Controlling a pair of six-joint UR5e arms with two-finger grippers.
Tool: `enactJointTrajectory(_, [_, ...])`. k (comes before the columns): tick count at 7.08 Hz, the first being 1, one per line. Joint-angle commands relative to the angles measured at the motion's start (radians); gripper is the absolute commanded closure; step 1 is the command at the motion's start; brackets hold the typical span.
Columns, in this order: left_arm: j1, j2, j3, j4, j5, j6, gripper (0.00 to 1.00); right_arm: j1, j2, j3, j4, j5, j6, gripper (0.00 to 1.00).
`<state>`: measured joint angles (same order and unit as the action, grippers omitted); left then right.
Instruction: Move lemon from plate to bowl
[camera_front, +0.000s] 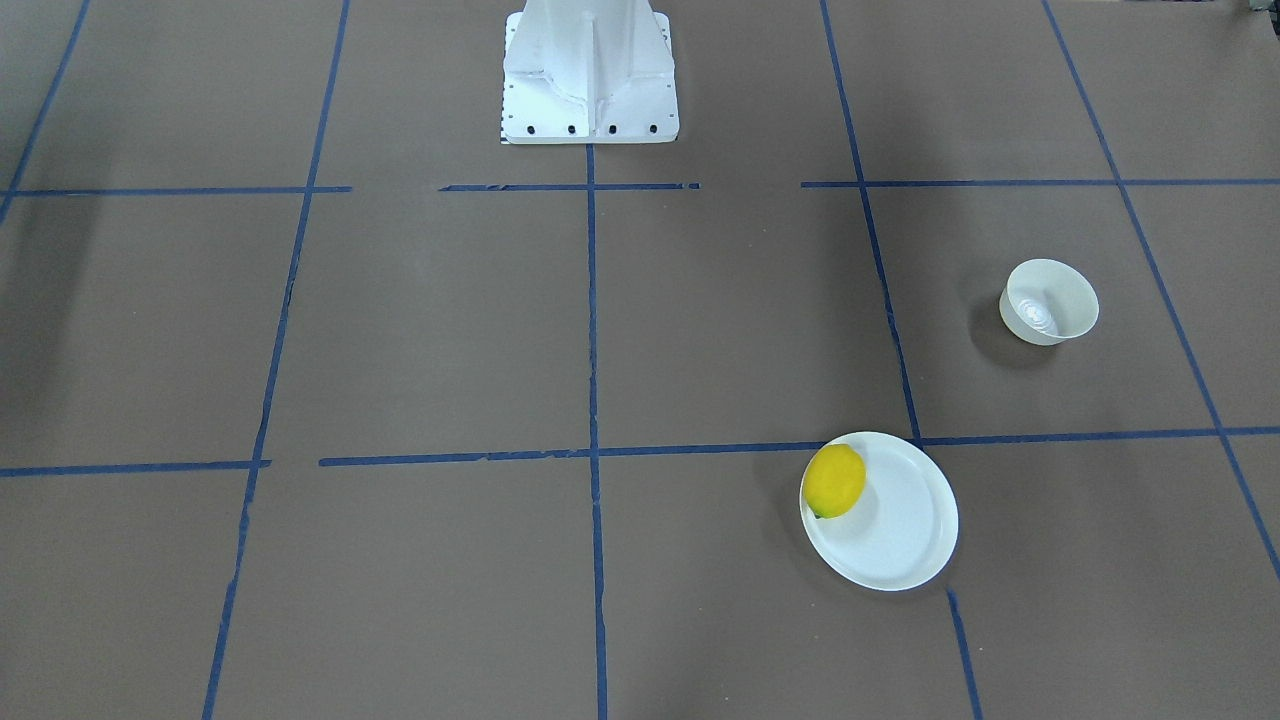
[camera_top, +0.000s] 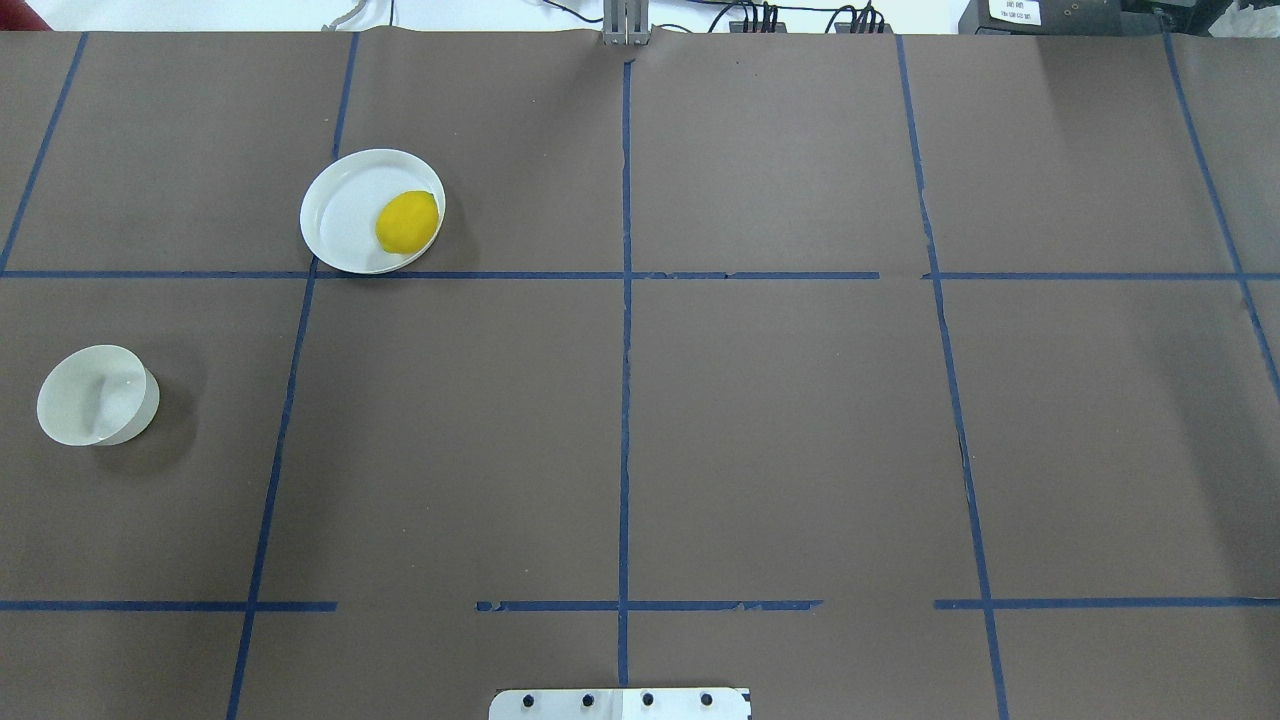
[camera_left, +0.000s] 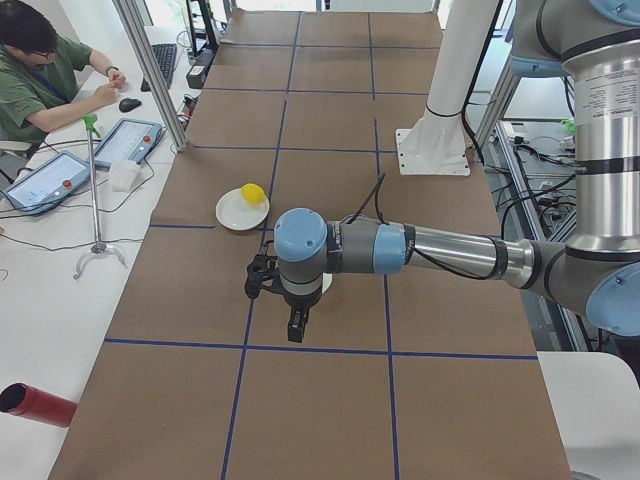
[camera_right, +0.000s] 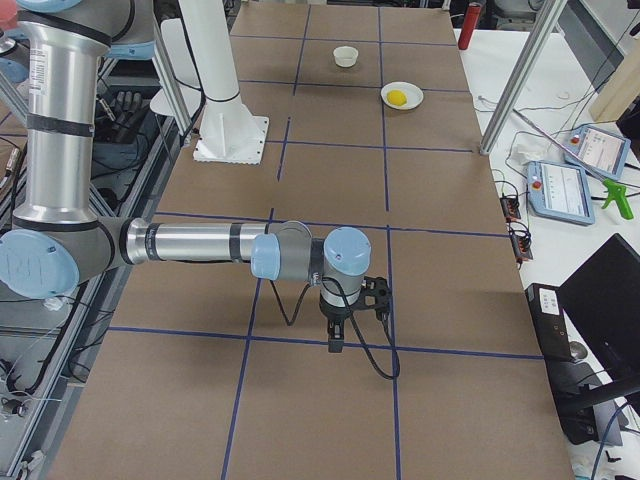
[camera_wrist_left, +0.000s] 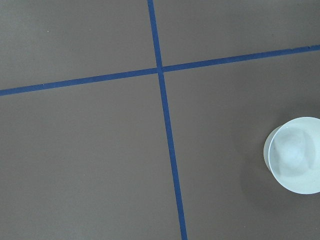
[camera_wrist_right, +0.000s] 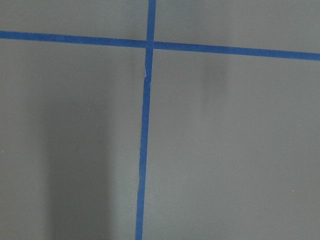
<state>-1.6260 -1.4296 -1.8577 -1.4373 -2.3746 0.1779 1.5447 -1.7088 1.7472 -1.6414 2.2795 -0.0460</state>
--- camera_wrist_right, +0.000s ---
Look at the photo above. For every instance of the long blue tape strip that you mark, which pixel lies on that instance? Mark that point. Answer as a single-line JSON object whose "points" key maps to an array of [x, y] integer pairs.
{"points": [[145, 116]]}

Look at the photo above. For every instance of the crossing blue tape strip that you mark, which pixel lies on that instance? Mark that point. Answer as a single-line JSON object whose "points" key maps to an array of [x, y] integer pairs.
{"points": [[170, 46]]}

